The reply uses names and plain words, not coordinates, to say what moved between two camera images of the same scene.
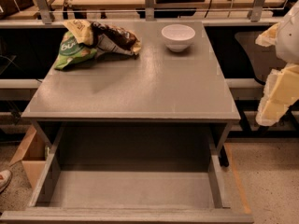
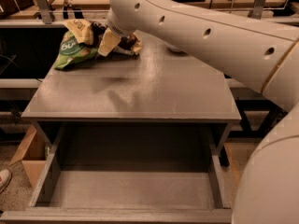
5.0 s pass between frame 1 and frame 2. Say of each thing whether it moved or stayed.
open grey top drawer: stayed
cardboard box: stayed
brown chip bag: stayed
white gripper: moved
